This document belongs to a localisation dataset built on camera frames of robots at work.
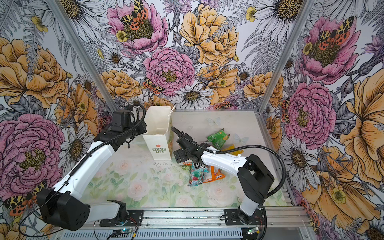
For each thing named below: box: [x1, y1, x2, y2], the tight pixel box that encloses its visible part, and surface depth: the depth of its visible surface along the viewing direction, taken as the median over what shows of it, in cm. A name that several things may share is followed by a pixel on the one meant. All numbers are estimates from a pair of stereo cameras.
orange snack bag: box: [203, 165, 226, 183], surface depth 86 cm
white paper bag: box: [142, 105, 176, 161], surface depth 86 cm
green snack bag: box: [206, 128, 230, 150], surface depth 101 cm
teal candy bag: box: [187, 161, 209, 187], surface depth 84 cm
